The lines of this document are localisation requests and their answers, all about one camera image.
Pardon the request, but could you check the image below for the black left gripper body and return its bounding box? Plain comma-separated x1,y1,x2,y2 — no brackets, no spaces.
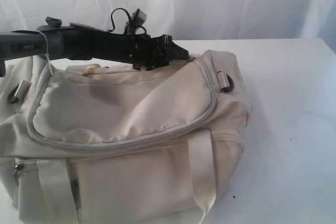
90,31,173,69

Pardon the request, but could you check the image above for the cream duffel bag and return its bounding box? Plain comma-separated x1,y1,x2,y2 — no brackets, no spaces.
1,50,251,223

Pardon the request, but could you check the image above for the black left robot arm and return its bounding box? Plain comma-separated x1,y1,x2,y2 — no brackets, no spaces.
1,23,190,77

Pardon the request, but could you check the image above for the white backdrop curtain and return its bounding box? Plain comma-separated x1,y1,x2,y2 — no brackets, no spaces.
1,0,335,48

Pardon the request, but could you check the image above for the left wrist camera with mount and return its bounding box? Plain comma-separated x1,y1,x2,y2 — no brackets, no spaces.
123,8,147,35

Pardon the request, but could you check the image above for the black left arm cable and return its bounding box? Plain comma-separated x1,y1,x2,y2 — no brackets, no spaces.
106,7,152,37

